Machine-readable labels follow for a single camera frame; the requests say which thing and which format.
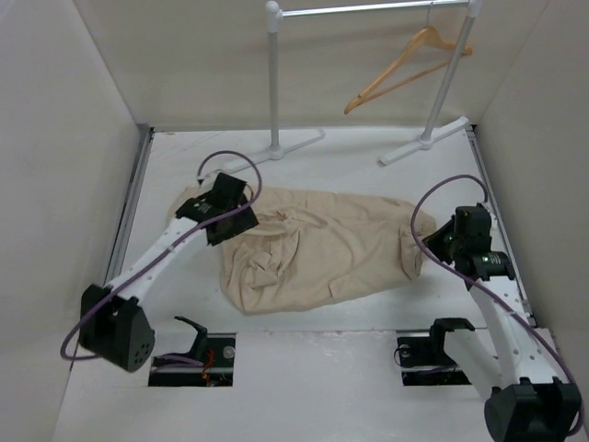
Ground beige trousers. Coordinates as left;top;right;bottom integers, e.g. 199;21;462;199
166;183;438;316

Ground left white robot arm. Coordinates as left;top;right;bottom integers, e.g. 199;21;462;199
79;173;261;373

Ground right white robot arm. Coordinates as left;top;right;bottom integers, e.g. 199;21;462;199
401;204;583;441

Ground wooden clothes hanger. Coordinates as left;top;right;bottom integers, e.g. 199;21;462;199
343;4;474;116

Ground white clothes rack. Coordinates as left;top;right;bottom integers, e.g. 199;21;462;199
222;1;483;173

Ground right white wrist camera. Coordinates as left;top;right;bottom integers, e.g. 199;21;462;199
478;202;499;236

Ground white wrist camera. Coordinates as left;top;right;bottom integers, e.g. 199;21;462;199
478;202;499;236
196;170;219;187

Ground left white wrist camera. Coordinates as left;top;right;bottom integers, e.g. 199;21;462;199
196;170;219;187

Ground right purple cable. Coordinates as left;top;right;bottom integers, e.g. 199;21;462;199
410;173;583;436

